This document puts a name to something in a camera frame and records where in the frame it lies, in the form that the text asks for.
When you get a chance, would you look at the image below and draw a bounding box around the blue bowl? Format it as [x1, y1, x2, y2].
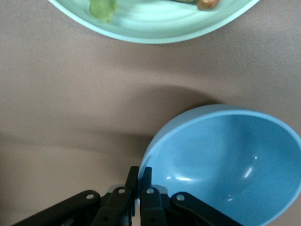
[138, 104, 301, 226]

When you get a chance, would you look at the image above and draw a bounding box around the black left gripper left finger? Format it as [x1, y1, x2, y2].
[90, 166, 139, 226]

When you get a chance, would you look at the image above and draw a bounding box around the green lettuce leaf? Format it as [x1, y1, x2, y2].
[89, 0, 118, 23]

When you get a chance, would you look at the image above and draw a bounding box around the brown tablecloth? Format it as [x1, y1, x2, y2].
[0, 0, 301, 226]

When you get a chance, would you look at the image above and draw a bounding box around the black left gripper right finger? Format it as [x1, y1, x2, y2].
[140, 166, 168, 226]

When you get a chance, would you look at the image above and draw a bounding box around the green plate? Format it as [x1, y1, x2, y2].
[48, 0, 261, 45]

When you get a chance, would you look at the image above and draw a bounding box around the toast bread slice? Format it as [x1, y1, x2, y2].
[174, 0, 221, 11]

